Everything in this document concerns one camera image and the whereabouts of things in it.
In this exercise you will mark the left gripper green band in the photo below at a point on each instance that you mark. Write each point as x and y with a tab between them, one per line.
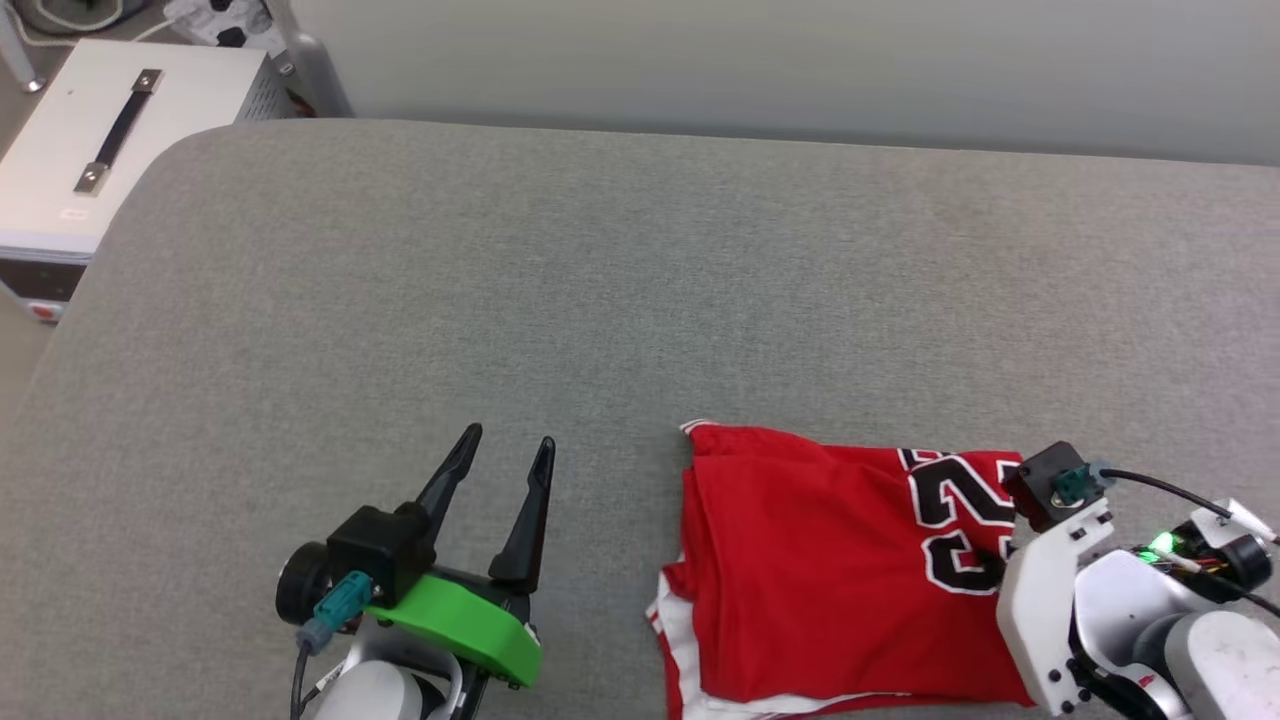
455	625

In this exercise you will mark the white power strip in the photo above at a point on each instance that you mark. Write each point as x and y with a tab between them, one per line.
215	20

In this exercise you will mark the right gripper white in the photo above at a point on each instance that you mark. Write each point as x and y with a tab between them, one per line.
1035	610

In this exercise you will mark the red and white jersey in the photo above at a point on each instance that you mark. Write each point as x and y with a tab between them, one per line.
820	570

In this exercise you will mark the white power supply box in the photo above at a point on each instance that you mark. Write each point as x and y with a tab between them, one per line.
70	150

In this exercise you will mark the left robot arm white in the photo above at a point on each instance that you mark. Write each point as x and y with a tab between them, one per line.
375	695

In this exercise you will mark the grey fabric sofa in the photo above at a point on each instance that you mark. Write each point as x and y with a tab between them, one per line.
600	280

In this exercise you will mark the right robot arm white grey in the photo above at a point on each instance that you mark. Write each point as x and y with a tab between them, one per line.
1180	640

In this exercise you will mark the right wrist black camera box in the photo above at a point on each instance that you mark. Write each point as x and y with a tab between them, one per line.
1040	485

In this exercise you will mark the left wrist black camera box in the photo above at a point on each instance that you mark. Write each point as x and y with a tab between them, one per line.
380	550

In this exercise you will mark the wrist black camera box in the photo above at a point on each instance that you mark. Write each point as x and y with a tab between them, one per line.
380	550
1040	485

